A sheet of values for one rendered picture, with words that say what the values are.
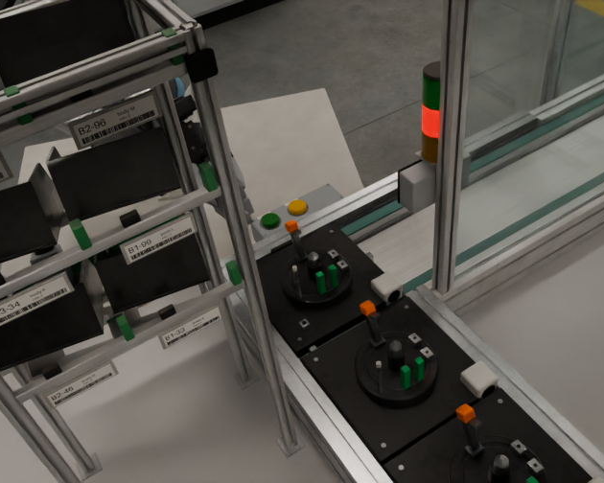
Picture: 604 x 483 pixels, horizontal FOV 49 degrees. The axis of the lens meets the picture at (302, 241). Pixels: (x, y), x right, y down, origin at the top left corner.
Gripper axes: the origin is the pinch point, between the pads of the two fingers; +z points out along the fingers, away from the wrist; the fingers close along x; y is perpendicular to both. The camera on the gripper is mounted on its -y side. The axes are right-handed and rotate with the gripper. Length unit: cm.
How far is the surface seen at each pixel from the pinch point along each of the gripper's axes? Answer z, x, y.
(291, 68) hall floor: -124, -140, 212
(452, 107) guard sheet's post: 16.4, -28.5, -18.8
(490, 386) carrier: 51, -15, 8
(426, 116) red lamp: 13.7, -27.7, -13.8
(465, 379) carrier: 48, -13, 9
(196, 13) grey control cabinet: -201, -128, 232
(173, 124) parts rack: -3.1, 6.4, -21.7
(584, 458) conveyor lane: 67, -17, 3
